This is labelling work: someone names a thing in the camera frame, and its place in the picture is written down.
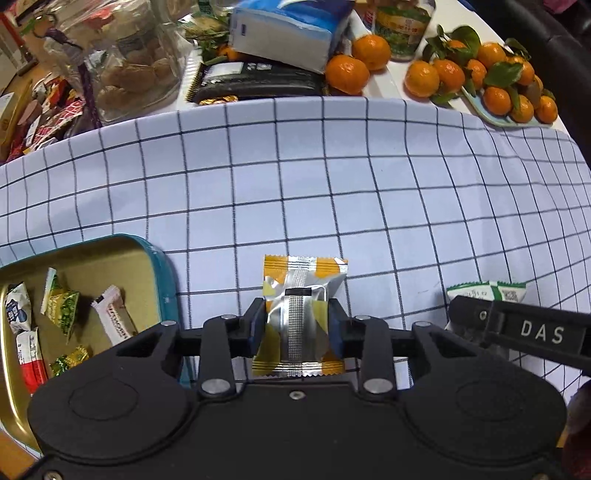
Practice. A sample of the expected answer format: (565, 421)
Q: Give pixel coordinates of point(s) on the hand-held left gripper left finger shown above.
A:
(253, 332)

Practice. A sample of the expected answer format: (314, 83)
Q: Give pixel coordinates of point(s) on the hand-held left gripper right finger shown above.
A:
(336, 332)

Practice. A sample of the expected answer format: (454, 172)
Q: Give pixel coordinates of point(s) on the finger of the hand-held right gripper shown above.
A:
(471, 316)

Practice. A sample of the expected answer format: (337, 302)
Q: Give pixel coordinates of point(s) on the white green snack packet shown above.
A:
(480, 290)

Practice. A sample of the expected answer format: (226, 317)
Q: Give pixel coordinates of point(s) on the yellow silver snack packet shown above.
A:
(295, 295)

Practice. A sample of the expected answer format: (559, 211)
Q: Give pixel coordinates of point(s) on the teal tin tray gold inside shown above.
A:
(92, 267)

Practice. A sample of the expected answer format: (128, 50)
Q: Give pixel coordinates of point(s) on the green foil candy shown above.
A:
(69, 362)

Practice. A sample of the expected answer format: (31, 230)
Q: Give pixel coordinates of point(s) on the green pea snack packet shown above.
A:
(60, 309)

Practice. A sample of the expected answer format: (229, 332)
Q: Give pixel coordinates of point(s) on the white brown snack bar packet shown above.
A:
(113, 318)

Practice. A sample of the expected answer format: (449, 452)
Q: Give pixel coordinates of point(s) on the white blue checked tablecloth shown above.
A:
(277, 175)

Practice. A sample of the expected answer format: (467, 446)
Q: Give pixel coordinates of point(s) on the light blue plate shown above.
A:
(489, 117)

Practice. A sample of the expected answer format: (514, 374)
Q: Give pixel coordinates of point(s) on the red white snack packet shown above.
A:
(32, 369)

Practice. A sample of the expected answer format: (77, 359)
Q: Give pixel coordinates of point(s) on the blue white snack packet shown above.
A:
(18, 309)

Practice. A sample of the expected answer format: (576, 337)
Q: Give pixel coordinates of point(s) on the pile of leafy tangerines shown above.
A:
(422, 78)

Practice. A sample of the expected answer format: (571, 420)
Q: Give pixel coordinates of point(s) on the black flat packet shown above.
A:
(258, 83)

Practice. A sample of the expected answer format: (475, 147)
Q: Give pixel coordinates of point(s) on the orange tangerine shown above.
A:
(346, 74)
(371, 50)

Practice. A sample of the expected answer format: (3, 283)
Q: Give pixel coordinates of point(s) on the small tangerine with leaves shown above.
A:
(228, 53)

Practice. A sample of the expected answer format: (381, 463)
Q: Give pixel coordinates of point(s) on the black sofa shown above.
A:
(554, 46)

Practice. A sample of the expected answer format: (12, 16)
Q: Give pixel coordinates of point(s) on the large clear glass jar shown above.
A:
(134, 69)

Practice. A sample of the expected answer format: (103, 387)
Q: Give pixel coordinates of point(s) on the blue white tissue pack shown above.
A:
(286, 41)

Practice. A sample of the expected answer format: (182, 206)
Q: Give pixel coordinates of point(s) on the glass jar green label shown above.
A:
(401, 27)

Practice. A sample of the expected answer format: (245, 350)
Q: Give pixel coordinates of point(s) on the pile of colourful snack wrappers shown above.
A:
(51, 110)

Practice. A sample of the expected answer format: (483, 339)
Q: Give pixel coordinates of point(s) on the red can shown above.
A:
(367, 14)

